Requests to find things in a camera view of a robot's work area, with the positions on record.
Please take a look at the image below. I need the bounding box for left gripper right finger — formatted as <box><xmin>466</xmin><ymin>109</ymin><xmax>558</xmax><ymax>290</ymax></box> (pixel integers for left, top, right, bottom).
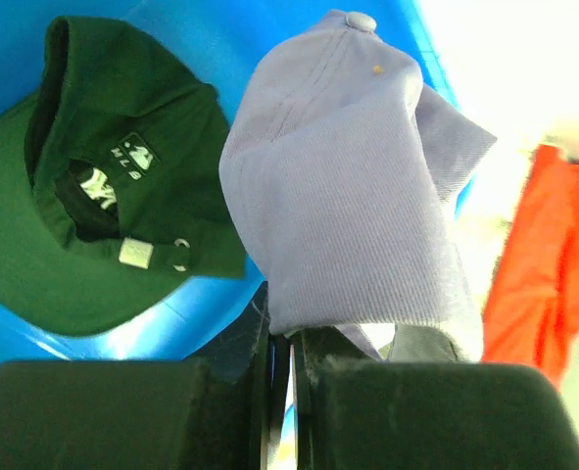
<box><xmin>292</xmin><ymin>328</ymin><xmax>579</xmax><ymax>470</ymax></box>

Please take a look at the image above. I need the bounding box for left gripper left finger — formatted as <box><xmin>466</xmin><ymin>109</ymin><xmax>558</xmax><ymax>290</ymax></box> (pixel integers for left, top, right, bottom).
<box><xmin>0</xmin><ymin>288</ymin><xmax>269</xmax><ymax>469</ymax></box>

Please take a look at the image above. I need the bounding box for red cloth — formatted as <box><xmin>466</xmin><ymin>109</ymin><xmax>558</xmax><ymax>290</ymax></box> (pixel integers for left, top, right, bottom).
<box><xmin>482</xmin><ymin>144</ymin><xmax>579</xmax><ymax>387</ymax></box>

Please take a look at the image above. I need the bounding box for purple cap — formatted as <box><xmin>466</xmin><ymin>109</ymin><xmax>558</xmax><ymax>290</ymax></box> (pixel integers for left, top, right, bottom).
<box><xmin>219</xmin><ymin>11</ymin><xmax>496</xmax><ymax>362</ymax></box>

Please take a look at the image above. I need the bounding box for dark green cap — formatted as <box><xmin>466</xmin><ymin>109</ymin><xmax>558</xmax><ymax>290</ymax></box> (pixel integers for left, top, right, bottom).
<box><xmin>0</xmin><ymin>17</ymin><xmax>246</xmax><ymax>336</ymax></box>

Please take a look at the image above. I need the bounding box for blue plastic bin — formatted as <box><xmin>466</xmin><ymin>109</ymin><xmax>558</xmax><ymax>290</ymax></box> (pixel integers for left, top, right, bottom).
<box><xmin>0</xmin><ymin>1</ymin><xmax>482</xmax><ymax>363</ymax></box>

